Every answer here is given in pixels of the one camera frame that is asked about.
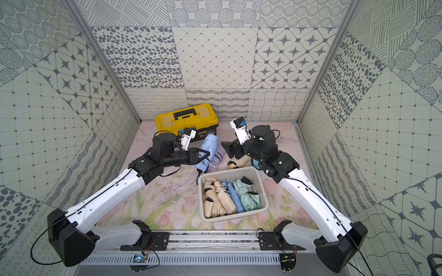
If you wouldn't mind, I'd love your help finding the small pale blue umbrella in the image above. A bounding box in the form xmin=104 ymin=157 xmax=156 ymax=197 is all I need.
xmin=195 ymin=134 xmax=219 ymax=173

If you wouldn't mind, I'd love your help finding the white plastic storage box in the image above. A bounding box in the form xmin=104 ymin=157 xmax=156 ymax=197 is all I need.
xmin=198 ymin=167 xmax=269 ymax=223

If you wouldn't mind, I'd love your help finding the mint green umbrella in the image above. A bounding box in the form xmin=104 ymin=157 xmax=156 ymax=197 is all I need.
xmin=234 ymin=177 xmax=261 ymax=212

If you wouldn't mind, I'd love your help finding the small beige umbrella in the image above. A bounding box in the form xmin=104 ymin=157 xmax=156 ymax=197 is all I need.
xmin=214 ymin=181 xmax=237 ymax=215

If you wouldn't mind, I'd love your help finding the light blue slim umbrella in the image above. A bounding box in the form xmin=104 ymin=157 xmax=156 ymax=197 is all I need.
xmin=222 ymin=181 xmax=245 ymax=213

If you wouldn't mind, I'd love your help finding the black umbrella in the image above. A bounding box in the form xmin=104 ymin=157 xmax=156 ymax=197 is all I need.
xmin=196 ymin=172 xmax=201 ymax=186

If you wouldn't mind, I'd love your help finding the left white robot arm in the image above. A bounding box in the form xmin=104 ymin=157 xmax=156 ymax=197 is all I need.
xmin=47 ymin=132 xmax=211 ymax=267

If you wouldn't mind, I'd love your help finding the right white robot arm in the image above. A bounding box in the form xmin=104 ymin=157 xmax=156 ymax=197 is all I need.
xmin=222 ymin=117 xmax=368 ymax=273

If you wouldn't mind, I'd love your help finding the cream umbrella right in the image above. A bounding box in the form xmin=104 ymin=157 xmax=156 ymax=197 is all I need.
xmin=227 ymin=155 xmax=251 ymax=170

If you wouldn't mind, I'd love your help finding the lavender folded umbrella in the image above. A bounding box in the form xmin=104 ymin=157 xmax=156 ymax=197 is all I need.
xmin=209 ymin=145 xmax=226 ymax=170

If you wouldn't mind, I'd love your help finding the teal umbrella case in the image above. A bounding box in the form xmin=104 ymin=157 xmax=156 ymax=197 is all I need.
xmin=251 ymin=159 xmax=260 ymax=170

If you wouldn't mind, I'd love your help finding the yellow black toolbox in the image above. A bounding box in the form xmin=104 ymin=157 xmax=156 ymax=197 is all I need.
xmin=155 ymin=103 xmax=219 ymax=141

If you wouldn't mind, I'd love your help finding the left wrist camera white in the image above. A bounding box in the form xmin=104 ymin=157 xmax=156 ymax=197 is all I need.
xmin=178 ymin=128 xmax=196 ymax=151

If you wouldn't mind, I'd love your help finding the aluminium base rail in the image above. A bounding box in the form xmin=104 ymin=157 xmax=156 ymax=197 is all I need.
xmin=80 ymin=230 xmax=335 ymax=276

